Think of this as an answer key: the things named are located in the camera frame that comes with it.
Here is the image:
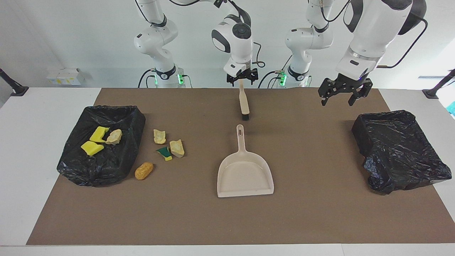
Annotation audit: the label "brown table mat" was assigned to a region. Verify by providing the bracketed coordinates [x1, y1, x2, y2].
[26, 88, 455, 246]

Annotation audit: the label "black camera stand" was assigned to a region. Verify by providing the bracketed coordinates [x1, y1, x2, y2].
[422, 69, 455, 99]
[0, 68, 29, 97]

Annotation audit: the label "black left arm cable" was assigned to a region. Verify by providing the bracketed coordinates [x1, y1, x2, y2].
[377, 18, 429, 69]

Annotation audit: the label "black base cable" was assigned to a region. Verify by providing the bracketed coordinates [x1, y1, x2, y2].
[138, 69, 157, 89]
[258, 55, 294, 89]

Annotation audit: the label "beige plastic dustpan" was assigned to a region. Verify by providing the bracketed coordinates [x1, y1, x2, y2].
[217, 124, 274, 198]

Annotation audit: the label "bin with black bag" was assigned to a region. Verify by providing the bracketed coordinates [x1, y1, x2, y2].
[352, 110, 452, 195]
[57, 105, 146, 187]

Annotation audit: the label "white cardboard box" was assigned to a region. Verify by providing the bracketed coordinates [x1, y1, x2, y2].
[47, 68, 82, 86]

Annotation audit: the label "beige hand brush black bristles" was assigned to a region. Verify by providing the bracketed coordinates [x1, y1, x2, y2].
[237, 80, 251, 121]

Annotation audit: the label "green and yellow sponge piece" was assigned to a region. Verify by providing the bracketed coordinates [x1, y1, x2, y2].
[156, 146, 173, 161]

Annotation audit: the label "orange sponge piece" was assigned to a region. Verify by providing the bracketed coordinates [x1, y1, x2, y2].
[134, 162, 154, 180]

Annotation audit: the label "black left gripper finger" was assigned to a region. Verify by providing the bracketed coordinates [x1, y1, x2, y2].
[318, 79, 336, 106]
[348, 79, 373, 106]

